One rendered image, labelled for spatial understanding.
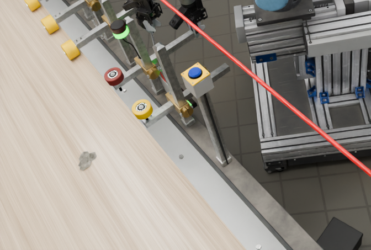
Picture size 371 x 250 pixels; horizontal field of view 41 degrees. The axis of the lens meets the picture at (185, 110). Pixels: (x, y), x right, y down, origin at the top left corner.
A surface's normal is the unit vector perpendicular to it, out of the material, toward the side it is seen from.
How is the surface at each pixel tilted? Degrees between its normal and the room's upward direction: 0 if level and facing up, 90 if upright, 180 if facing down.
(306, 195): 0
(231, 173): 0
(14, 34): 0
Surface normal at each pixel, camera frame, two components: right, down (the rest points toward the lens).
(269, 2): -0.15, 0.87
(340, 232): -0.24, -0.60
